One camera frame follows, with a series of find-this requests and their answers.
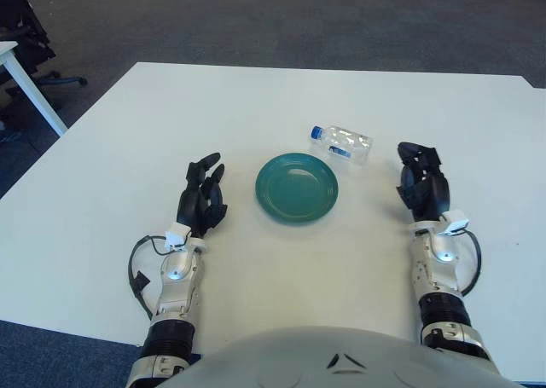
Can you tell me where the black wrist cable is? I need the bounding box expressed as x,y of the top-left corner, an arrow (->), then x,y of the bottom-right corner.
127,234 -> 171,321
451,228 -> 482,298

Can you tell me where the white right wrist connector box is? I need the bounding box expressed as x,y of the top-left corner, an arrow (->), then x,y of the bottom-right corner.
441,208 -> 470,237

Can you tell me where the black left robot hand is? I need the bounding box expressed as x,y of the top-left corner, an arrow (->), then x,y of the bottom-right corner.
177,151 -> 229,239

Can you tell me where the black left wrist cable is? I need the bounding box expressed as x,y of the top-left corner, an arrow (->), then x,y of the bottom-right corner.
127,234 -> 171,321

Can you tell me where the black office chair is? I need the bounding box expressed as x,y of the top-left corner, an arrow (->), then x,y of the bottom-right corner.
0,0 -> 89,120

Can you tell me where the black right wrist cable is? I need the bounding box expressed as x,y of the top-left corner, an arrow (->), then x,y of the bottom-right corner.
451,228 -> 482,298

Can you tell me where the white desk with square leg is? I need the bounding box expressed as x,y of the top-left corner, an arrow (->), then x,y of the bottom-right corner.
0,41 -> 69,137

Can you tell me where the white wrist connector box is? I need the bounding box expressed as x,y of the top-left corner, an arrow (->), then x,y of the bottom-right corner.
165,223 -> 191,252
441,208 -> 470,237

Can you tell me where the silver robot torso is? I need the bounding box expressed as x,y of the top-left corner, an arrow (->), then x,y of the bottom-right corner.
164,326 -> 530,388

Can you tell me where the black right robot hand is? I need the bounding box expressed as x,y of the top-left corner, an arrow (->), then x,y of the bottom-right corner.
394,142 -> 452,223

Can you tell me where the green round plate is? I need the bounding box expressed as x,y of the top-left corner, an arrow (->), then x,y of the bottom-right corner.
254,152 -> 340,226

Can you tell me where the clear bottle with blue cap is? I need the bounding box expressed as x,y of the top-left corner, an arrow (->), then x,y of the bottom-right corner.
310,124 -> 375,166

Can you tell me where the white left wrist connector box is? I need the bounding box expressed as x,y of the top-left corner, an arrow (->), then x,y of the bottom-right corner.
165,223 -> 191,252

